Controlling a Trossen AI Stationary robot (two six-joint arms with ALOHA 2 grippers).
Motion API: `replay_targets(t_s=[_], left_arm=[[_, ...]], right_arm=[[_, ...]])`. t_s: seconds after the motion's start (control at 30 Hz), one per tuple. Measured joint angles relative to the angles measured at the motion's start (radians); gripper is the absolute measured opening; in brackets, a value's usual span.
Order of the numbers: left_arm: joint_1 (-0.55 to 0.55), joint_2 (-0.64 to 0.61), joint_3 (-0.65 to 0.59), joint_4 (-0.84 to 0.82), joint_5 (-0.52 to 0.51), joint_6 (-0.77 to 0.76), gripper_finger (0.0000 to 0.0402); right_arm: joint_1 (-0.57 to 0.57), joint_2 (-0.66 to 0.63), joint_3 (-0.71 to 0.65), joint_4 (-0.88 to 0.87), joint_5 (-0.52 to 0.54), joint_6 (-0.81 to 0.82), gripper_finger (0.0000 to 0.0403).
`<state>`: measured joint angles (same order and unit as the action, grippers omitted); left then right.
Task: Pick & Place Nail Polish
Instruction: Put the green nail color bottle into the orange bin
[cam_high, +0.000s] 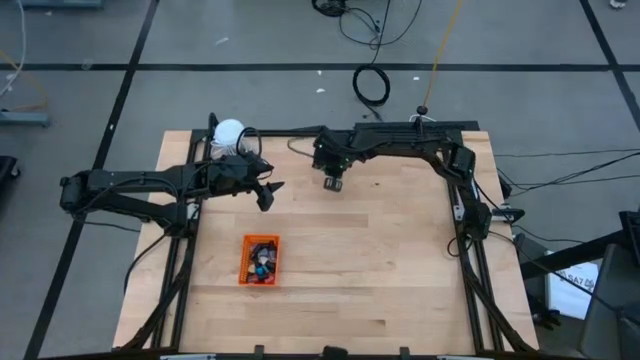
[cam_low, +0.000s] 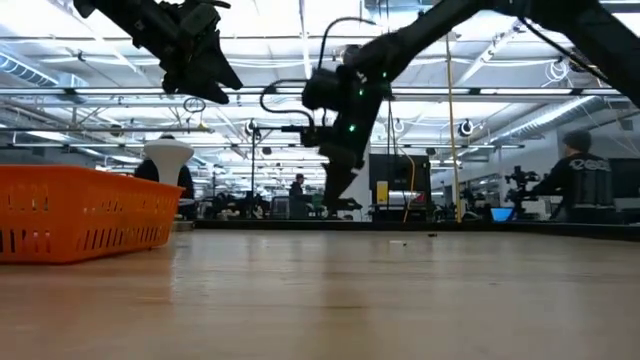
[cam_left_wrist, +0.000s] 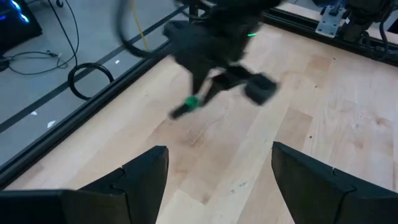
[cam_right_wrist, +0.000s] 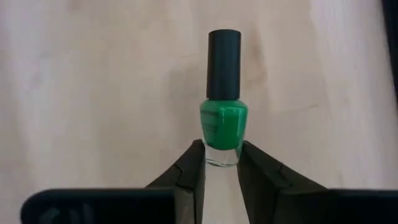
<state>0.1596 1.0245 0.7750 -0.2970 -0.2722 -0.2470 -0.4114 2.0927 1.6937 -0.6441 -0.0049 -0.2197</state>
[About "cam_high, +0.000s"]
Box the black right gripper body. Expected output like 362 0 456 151
312 130 355 193

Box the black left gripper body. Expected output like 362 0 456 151
206 153 276 213

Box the orange plastic basket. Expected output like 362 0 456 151
238 233 282 287

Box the white bulb table lamp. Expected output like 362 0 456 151
210 118 247 161

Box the grey floor base bar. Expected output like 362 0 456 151
0 110 53 128

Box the black floor object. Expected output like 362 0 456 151
0 156 21 184

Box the black stand bar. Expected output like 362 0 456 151
519 208 640 280

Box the white printed box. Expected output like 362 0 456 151
545 259 600 321

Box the dark grey chair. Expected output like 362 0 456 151
582 243 640 360

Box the white coiled lamp cable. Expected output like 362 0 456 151
209 139 236 161

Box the black aluminium table frame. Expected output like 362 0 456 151
113 119 539 357

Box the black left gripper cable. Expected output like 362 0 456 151
235 126 263 160

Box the black coiled floor cable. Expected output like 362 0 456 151
351 63 392 122

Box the black ball-top camera post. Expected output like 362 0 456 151
409 104 436 132

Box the long black floor cable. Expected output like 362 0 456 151
337 0 424 67

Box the yellow floor cable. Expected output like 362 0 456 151
422 0 464 107

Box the black cable bundle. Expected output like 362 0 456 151
310 0 349 19

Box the thin black floor cable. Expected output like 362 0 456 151
497 151 640 189
493 147 640 158

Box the white floor cable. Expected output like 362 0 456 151
0 0 26 99

